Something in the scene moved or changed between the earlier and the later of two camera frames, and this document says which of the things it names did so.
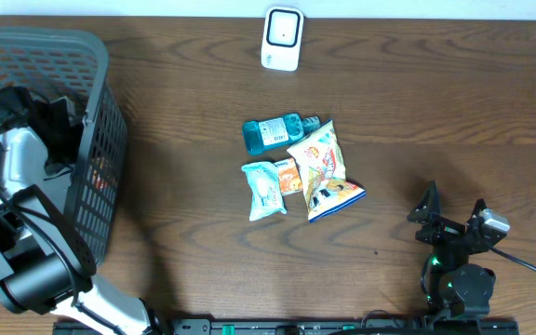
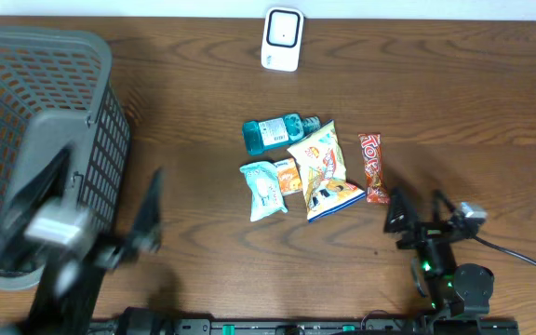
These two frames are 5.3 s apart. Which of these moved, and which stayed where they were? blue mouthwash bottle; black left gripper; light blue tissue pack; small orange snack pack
Moved: black left gripper
Stayed: blue mouthwash bottle; light blue tissue pack; small orange snack pack
